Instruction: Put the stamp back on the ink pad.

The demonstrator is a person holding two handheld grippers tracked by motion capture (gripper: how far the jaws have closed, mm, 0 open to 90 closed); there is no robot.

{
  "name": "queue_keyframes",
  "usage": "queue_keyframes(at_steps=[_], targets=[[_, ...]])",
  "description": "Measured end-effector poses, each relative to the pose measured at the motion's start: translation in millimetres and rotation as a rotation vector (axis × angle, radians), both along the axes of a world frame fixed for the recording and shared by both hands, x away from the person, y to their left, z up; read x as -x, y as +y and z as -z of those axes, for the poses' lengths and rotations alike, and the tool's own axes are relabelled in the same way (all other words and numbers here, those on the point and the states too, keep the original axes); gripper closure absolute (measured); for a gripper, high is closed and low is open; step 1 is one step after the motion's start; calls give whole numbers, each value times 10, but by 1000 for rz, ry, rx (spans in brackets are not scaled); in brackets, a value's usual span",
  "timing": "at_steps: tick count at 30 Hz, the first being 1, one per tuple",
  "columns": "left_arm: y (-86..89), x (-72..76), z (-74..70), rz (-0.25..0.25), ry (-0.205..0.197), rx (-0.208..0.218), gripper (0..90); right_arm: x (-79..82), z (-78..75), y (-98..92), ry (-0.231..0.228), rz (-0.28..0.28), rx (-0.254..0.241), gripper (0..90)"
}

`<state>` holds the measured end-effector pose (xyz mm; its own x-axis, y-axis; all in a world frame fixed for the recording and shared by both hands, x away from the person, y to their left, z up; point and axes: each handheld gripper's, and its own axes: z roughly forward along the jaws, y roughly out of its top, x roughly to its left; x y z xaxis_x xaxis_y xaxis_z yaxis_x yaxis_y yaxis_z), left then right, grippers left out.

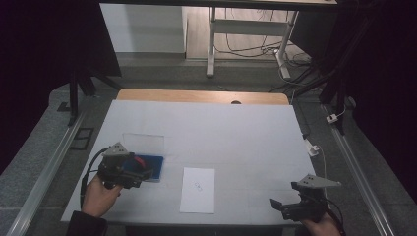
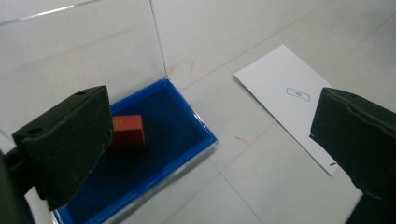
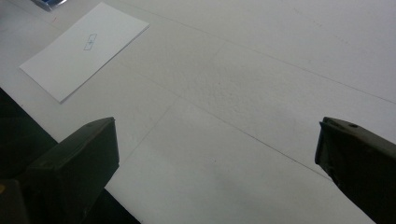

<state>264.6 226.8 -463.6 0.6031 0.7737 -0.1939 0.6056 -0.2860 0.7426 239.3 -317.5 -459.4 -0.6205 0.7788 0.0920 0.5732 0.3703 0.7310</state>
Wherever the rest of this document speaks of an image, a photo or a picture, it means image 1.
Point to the white paper sheet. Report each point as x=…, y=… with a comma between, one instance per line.
x=198, y=196

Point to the white power adapter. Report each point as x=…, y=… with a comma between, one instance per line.
x=331, y=118

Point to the white desk frame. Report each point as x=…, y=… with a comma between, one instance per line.
x=249, y=28

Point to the black floor frame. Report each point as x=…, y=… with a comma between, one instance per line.
x=82, y=138

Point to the blue ink pad clear case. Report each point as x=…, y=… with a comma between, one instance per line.
x=156, y=165

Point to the white panel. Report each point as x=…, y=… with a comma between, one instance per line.
x=141, y=29

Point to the black metal stand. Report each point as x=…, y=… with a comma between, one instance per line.
x=73, y=98
x=337, y=88

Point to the aluminium rail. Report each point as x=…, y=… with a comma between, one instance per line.
x=42, y=177
x=360, y=177

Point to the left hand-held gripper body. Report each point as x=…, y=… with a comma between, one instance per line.
x=113, y=164

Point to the person's left hand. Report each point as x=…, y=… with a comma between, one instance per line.
x=98, y=198

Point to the person's right hand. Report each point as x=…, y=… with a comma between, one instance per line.
x=323, y=227

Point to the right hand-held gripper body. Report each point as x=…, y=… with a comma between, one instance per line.
x=308, y=203

